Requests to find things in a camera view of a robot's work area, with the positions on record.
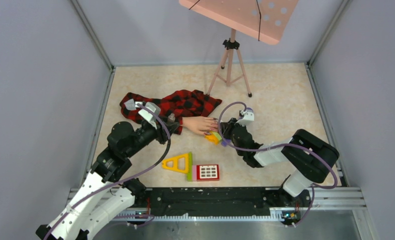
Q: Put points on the red black plaid shirt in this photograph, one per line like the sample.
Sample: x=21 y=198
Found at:
x=183 y=103

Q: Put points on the mannequin hand with painted nails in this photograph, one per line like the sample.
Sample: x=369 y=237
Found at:
x=200 y=125

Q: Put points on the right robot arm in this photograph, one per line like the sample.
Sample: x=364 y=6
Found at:
x=312 y=157

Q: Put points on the pink music stand tripod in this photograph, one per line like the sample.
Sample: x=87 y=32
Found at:
x=225 y=65

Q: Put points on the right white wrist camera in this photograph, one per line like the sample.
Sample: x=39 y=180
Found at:
x=246 y=117

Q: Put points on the nail polish bottle grey cap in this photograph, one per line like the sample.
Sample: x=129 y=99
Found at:
x=171 y=119

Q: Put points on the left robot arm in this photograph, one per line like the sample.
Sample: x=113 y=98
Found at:
x=83 y=217

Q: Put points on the green toy plate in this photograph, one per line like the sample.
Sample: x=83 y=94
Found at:
x=190 y=167

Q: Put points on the pink perforated stand tray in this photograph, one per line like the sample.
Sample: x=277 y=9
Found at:
x=264 y=20

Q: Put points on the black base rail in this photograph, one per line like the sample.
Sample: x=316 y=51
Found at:
x=212 y=201

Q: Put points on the yellow triangle toy piece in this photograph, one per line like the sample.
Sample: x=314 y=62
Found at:
x=180 y=163

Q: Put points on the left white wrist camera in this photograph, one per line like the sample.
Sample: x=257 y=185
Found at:
x=148 y=111

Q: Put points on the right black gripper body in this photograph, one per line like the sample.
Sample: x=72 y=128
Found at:
x=233 y=121

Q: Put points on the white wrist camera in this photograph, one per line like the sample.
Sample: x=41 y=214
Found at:
x=246 y=117
x=148 y=111

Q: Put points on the purple toy microphone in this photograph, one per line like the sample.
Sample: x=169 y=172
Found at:
x=231 y=131

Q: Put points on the red window toy block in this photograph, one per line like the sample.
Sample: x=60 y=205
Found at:
x=205 y=172

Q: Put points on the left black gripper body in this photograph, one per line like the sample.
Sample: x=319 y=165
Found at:
x=161 y=134

